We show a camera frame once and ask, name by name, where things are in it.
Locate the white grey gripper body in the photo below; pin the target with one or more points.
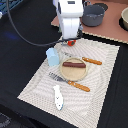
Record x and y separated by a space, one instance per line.
69 13

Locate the grey pot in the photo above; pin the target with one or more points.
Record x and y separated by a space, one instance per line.
93 13

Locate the red toy tomato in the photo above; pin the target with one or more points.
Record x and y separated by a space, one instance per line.
71 43

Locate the light blue cup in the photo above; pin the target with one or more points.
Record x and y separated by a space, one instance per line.
52 56

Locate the brown toy sausage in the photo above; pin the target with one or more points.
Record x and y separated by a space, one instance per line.
70 64

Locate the beige bowl on stove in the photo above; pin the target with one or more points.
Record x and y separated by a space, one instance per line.
124 15

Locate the beige round plate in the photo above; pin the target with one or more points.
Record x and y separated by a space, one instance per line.
73 73

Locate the beige woven placemat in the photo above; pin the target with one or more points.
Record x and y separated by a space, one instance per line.
81 109

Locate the knife with wooden handle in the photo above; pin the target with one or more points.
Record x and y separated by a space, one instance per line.
84 58

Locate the fork with wooden handle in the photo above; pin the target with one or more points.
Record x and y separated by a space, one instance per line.
58 78

